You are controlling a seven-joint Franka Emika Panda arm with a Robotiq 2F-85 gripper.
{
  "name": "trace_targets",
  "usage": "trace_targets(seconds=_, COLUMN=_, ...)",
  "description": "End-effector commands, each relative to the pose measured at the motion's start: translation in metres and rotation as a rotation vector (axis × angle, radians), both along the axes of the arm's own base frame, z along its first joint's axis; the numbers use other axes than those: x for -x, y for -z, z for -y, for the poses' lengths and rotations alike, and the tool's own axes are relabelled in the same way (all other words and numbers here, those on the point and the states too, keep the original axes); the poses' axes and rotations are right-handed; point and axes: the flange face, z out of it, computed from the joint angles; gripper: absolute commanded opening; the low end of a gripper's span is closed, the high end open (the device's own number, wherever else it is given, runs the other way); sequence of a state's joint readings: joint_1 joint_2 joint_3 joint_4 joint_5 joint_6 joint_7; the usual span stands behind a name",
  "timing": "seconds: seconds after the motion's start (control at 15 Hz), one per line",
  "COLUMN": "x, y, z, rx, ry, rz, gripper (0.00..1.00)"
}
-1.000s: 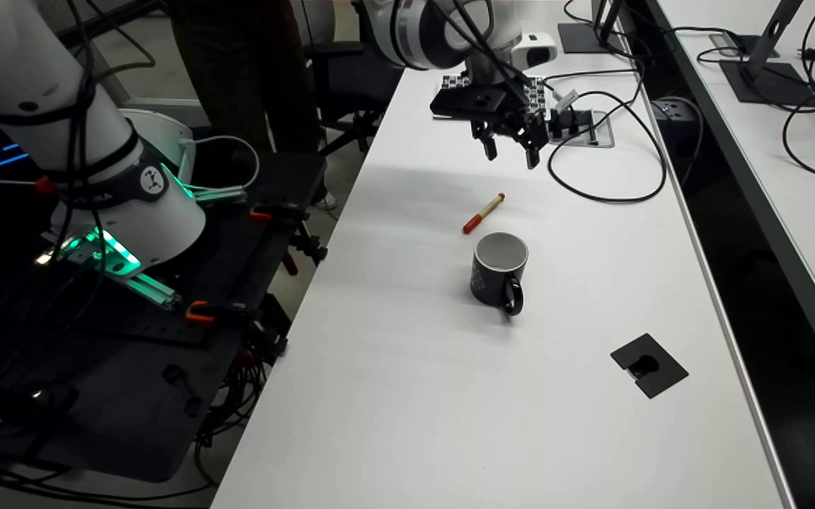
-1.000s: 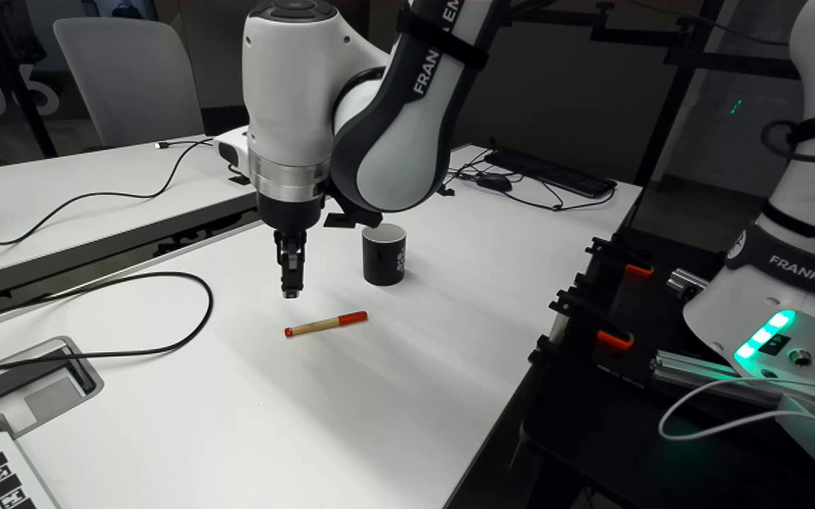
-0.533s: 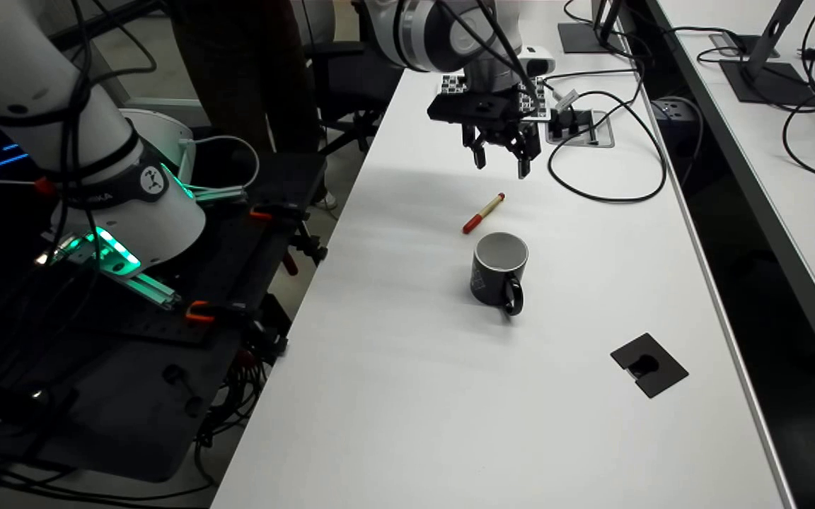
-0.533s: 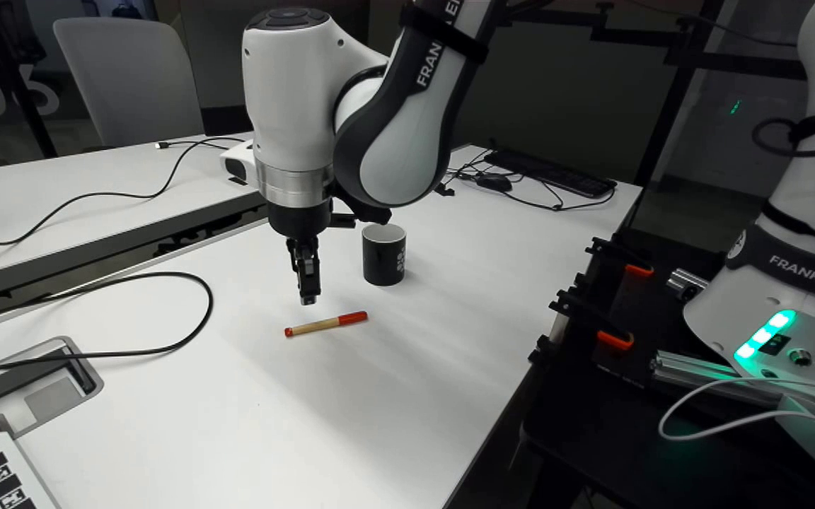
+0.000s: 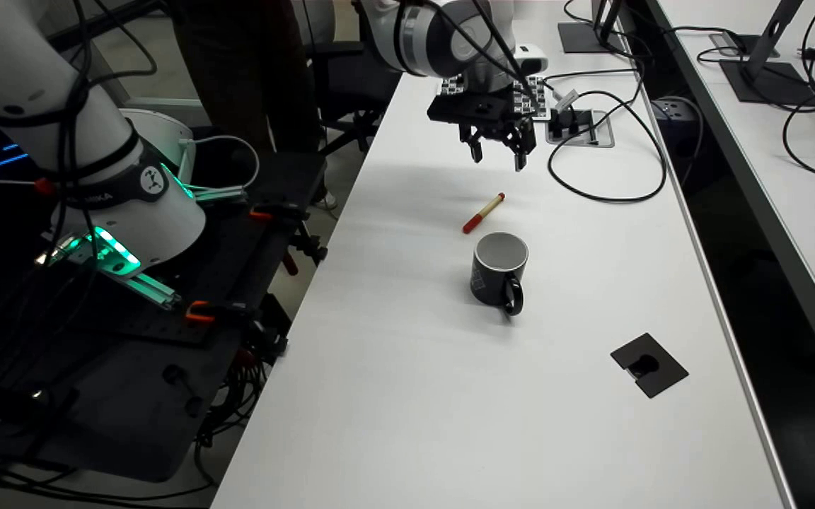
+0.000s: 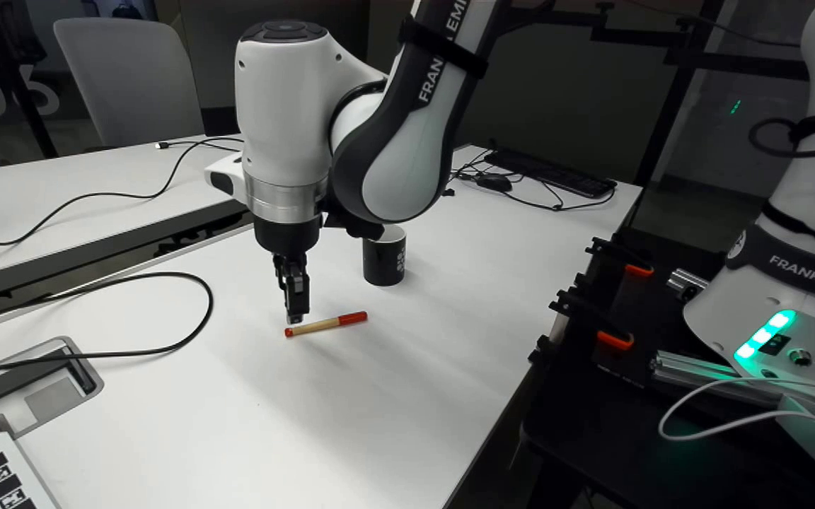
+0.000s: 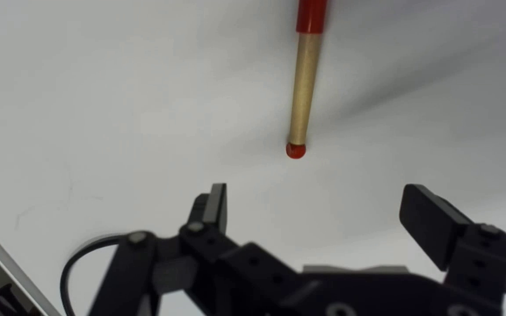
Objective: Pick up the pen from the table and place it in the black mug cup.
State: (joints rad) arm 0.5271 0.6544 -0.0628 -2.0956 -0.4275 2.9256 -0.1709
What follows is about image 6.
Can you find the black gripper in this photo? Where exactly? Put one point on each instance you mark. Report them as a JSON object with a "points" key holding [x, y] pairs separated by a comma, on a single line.
{"points": [[290, 235]]}

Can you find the red and tan pen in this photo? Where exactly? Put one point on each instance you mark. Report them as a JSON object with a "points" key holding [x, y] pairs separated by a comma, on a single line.
{"points": [[326, 324]]}

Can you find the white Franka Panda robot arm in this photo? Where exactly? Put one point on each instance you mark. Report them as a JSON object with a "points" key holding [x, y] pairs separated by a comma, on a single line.
{"points": [[284, 115]]}

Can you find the black mug cup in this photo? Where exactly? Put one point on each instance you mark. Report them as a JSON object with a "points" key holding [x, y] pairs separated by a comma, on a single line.
{"points": [[384, 264]]}

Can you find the black computer mouse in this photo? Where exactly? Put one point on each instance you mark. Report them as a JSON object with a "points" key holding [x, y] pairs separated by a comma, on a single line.
{"points": [[492, 178]]}

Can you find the grey office chair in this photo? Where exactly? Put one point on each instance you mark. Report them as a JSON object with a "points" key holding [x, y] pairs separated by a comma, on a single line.
{"points": [[133, 85]]}

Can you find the black keyboard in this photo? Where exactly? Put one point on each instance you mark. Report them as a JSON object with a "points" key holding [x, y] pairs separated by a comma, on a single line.
{"points": [[551, 173]]}

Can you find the orange clamp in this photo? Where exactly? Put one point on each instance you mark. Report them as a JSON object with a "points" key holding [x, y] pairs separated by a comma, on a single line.
{"points": [[612, 339], [638, 273]]}

